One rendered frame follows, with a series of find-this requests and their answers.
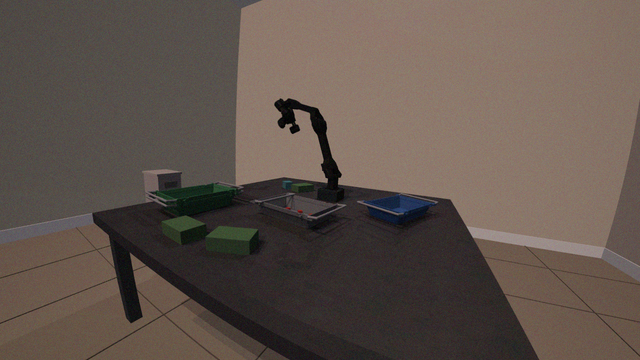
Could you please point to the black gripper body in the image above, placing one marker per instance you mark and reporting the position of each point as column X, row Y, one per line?
column 295, row 127

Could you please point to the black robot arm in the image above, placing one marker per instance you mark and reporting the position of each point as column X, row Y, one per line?
column 319, row 125

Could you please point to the green rectangular block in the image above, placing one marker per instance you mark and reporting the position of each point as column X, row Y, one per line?
column 232, row 240
column 184, row 229
column 302, row 187

